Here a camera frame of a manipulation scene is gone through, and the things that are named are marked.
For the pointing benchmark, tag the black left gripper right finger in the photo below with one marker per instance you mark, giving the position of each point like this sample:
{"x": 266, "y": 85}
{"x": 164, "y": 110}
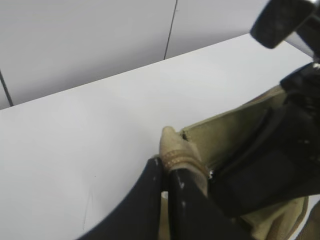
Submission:
{"x": 194, "y": 217}

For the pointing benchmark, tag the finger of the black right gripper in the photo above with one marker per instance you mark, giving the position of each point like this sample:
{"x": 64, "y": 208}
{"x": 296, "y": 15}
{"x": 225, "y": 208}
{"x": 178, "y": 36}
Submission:
{"x": 279, "y": 161}

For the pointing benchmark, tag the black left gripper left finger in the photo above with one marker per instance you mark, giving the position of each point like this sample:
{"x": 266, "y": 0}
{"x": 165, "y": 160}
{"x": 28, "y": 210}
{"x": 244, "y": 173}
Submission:
{"x": 137, "y": 217}

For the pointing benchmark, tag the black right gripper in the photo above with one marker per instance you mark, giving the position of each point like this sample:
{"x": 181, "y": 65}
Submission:
{"x": 278, "y": 20}

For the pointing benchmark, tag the silver metal zipper pull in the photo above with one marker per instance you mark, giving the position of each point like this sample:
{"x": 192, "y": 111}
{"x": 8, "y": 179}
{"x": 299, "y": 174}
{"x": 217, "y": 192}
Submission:
{"x": 211, "y": 174}

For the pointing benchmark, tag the yellow canvas tote bag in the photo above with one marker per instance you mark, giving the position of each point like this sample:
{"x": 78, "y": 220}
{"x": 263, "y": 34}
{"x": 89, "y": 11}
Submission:
{"x": 206, "y": 145}

